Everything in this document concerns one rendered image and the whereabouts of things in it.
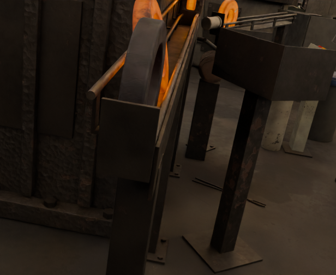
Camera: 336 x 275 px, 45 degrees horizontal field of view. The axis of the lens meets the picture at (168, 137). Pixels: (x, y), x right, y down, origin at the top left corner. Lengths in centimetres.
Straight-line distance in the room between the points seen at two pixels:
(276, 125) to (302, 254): 101
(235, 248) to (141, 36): 105
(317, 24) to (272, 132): 154
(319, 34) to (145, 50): 328
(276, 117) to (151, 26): 188
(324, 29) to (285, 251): 253
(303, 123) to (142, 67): 201
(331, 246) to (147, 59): 130
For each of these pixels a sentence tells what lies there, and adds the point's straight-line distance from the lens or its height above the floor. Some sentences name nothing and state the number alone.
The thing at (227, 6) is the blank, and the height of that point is 75.
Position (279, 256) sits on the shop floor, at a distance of 151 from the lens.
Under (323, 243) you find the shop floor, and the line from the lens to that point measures 168.
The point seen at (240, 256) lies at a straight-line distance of 143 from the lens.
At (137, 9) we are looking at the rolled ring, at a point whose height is 76.
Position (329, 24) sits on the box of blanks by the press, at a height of 69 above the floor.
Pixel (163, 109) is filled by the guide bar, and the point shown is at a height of 64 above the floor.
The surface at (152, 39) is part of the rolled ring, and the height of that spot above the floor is 75.
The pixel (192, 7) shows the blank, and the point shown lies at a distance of 162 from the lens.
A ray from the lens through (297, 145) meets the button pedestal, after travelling 250.
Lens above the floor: 82
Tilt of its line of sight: 21 degrees down
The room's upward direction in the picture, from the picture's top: 9 degrees clockwise
